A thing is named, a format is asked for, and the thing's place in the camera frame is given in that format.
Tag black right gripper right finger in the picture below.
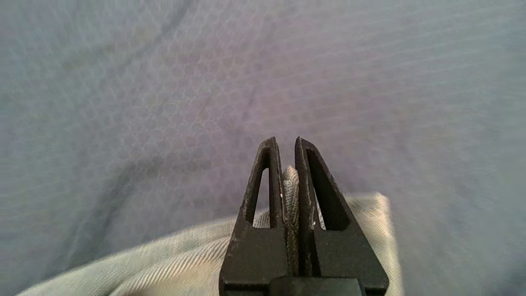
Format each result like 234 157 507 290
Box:
295 136 389 295

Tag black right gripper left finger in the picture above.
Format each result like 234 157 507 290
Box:
219 137 291 295

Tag light blue denim shorts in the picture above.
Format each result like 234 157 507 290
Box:
16 166 403 296

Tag blue bed cover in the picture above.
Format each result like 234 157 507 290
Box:
0 0 526 296

